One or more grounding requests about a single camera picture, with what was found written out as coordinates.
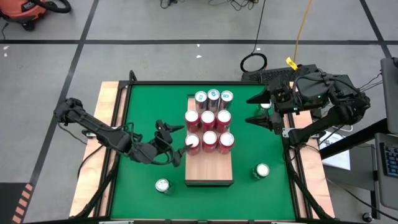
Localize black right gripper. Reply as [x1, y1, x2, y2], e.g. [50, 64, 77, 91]
[244, 77, 297, 136]

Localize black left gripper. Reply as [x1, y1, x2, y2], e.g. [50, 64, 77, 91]
[130, 119, 194, 167]

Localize red soda can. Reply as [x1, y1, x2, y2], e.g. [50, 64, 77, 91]
[200, 110, 216, 131]
[201, 130, 218, 154]
[218, 132, 236, 155]
[216, 109, 233, 134]
[185, 133, 201, 156]
[184, 109, 200, 133]

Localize wooden shelf black metal legs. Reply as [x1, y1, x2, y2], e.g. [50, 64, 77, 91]
[184, 94, 234, 188]

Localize black perforated computer case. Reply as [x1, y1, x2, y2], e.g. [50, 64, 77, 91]
[241, 63, 321, 85]

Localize green table mat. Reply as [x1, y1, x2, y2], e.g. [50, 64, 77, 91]
[110, 83, 296, 221]

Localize white paper sheet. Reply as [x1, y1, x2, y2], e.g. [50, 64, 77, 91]
[319, 132, 351, 171]

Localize black stand beam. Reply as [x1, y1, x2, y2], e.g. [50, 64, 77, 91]
[319, 118, 389, 160]

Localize grey monitor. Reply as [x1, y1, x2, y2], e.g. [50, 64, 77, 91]
[380, 57, 398, 135]

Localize grey keyboard console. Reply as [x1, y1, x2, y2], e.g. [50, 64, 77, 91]
[374, 132, 398, 211]

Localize hazard striped floor mat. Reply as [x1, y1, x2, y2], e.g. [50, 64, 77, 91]
[0, 182, 35, 224]

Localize orange shop vacuum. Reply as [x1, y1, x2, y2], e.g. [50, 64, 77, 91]
[0, 0, 48, 32]

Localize yellow cable tag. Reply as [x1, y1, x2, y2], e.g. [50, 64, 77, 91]
[285, 57, 299, 71]

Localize black cable with coil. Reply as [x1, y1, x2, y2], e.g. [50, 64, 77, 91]
[239, 0, 269, 73]

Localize black aluminium table frame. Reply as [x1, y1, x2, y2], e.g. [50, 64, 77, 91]
[68, 70, 336, 224]

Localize yellow hanging cable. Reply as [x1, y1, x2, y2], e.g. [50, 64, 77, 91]
[292, 0, 313, 63]

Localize black vacuum hose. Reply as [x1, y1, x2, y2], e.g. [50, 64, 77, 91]
[30, 0, 72, 14]

